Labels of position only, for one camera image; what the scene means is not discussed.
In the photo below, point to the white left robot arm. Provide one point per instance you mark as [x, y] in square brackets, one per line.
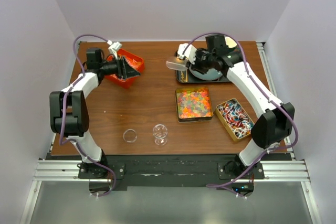
[69, 116]

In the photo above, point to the clear glass jar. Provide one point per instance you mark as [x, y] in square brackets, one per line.
[160, 134]

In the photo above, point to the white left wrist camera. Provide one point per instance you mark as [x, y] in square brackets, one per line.
[113, 48]

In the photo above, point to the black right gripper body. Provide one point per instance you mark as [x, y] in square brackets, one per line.
[203, 61]

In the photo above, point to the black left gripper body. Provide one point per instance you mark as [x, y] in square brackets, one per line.
[114, 67]

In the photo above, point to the teal ceramic plate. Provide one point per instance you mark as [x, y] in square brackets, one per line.
[210, 75]

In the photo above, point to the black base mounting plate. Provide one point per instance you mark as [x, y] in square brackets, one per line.
[161, 171]

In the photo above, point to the black serving tray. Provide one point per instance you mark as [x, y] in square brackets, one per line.
[187, 77]

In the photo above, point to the clear plastic scoop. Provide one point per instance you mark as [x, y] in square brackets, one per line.
[176, 63]

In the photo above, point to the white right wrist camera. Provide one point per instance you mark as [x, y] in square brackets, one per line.
[187, 52]

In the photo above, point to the dark green mug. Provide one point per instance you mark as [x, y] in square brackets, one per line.
[232, 45]

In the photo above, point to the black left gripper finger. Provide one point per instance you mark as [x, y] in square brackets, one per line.
[130, 74]
[126, 66]

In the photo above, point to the gold tin of lollipops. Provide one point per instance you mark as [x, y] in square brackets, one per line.
[235, 119]

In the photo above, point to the clear jar lid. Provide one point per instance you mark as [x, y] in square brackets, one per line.
[130, 136]

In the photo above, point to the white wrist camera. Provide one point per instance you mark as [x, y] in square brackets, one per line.
[113, 48]
[187, 52]

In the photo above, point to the orange box of lollipops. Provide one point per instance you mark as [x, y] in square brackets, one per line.
[135, 61]

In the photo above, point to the black tin of star candies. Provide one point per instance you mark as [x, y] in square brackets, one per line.
[193, 104]

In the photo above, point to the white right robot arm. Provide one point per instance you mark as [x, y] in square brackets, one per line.
[275, 118]

